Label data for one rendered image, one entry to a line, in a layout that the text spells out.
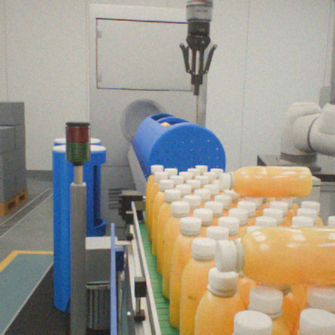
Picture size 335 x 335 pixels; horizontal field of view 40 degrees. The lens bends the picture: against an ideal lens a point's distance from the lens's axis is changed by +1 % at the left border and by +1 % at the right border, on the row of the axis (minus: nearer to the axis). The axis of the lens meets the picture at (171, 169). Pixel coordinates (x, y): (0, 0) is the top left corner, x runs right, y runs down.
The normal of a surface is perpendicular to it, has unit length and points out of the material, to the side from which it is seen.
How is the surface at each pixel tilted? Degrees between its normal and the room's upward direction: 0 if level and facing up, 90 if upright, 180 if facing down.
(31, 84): 90
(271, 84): 90
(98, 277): 90
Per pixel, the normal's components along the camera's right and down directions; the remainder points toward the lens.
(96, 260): 0.13, 0.17
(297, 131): -0.80, 0.09
